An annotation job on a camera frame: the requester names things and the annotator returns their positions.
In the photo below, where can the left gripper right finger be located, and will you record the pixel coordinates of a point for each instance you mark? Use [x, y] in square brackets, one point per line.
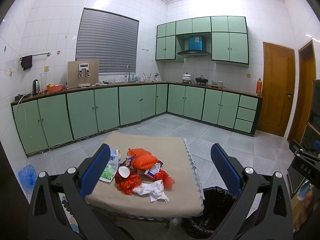
[262, 209]

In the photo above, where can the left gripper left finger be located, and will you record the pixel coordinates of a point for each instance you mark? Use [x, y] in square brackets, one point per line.
[58, 209]

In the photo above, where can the green white plastic bag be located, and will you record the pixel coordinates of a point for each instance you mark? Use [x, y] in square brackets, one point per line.
[111, 168]

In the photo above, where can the red plastic wrapper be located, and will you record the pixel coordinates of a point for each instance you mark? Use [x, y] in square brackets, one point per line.
[128, 184]

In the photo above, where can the orange foam net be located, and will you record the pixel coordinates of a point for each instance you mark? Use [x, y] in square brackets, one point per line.
[137, 152]
[144, 162]

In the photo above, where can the white tissue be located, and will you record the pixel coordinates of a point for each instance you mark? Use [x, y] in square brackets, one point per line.
[154, 190]

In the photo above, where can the blue red snack wrapper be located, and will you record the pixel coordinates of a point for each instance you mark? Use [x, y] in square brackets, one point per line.
[149, 173]

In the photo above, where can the red plastic bag piece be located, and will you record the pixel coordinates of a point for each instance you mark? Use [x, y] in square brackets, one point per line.
[168, 181]

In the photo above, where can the black lined trash bin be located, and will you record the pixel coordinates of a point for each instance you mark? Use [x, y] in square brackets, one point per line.
[217, 203]

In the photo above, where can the green lower kitchen cabinets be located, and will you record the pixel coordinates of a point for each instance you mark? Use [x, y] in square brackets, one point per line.
[51, 120]

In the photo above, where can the dark glass cabinet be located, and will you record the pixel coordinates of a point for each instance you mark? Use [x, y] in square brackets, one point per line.
[311, 133]

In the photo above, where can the blue plastic bag on floor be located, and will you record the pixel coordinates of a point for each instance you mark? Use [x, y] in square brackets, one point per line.
[27, 177]

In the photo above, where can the orange thermos flask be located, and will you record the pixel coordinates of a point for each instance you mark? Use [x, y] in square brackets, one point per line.
[259, 87]

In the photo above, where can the wooden door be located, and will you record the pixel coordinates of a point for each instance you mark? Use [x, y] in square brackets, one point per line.
[307, 73]
[277, 89]

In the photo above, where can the orange plastic basket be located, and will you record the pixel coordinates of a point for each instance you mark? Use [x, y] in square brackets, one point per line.
[54, 88]

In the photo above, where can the steel electric kettle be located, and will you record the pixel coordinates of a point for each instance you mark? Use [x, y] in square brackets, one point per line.
[36, 87]

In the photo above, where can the black wok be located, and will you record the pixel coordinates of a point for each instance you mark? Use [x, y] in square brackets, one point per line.
[201, 81]

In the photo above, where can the clear measuring jug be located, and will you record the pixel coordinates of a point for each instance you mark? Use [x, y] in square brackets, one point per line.
[43, 80]

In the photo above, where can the brown water dispenser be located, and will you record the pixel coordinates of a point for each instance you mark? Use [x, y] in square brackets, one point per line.
[82, 73]

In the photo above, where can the white cooking pot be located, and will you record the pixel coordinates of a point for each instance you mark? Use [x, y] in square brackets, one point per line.
[186, 78]

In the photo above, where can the chrome sink faucet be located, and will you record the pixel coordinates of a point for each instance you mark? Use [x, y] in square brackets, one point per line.
[128, 74]

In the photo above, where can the blue range hood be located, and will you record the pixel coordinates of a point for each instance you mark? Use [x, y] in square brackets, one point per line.
[193, 46]

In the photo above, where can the grey window blind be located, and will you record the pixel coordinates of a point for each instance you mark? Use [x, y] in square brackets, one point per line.
[110, 38]

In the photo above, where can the green upper wall cabinets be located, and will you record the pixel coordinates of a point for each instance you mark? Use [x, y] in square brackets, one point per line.
[227, 38]

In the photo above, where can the dark towel on rail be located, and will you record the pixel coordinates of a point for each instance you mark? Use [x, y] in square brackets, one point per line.
[27, 62]

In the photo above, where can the chrome towel rail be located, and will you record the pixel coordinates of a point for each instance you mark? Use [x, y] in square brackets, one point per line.
[34, 55]

